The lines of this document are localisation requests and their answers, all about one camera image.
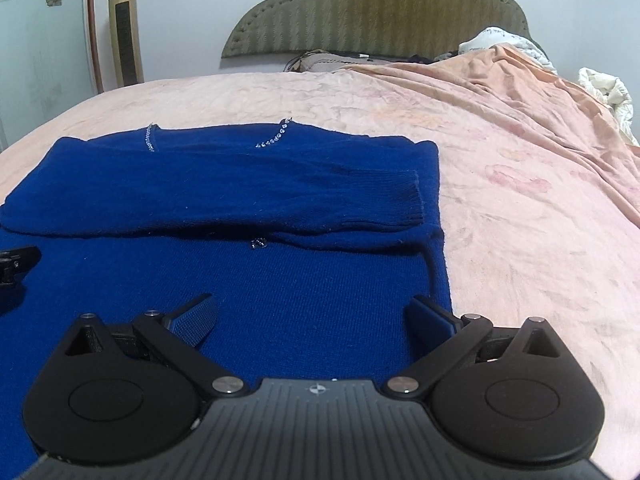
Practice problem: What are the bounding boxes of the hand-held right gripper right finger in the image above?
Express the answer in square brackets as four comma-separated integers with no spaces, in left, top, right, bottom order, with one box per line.
[385,295,563,401]

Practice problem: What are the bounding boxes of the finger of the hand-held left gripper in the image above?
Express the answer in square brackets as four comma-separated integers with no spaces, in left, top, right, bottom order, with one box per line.
[0,246,41,290]

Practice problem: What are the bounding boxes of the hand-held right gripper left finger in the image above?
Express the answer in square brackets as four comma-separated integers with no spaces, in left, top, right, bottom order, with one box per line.
[65,294,251,401]

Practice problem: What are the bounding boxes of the blue knit sweater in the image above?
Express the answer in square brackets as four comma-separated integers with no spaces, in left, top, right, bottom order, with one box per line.
[0,119,453,466]

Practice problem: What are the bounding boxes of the pink floral bed cover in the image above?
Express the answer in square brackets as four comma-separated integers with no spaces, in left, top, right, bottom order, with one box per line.
[0,67,640,480]

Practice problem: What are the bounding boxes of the flower decal wardrobe door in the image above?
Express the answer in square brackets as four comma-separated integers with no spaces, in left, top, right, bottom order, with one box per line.
[0,0,96,156]

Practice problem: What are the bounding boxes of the orange blanket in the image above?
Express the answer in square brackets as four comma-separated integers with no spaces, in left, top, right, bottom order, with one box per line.
[345,44,640,241]

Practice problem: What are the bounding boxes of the gold tower fan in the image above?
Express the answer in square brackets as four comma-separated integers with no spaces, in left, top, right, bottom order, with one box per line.
[107,0,146,87]

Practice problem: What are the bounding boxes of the grey pillow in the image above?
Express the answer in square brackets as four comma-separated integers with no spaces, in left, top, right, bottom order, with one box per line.
[285,50,401,73]

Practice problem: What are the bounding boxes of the white printed quilt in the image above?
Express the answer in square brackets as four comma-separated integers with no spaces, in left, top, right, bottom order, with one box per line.
[457,27,558,73]

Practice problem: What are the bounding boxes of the cream crumpled cloth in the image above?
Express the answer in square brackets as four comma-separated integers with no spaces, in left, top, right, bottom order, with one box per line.
[577,66,640,148]

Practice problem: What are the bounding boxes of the olive padded headboard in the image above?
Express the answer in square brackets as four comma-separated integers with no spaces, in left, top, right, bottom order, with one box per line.
[220,0,543,61]

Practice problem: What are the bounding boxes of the brown wardrobe frame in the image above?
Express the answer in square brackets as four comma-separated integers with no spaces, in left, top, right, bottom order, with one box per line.
[85,0,106,96]

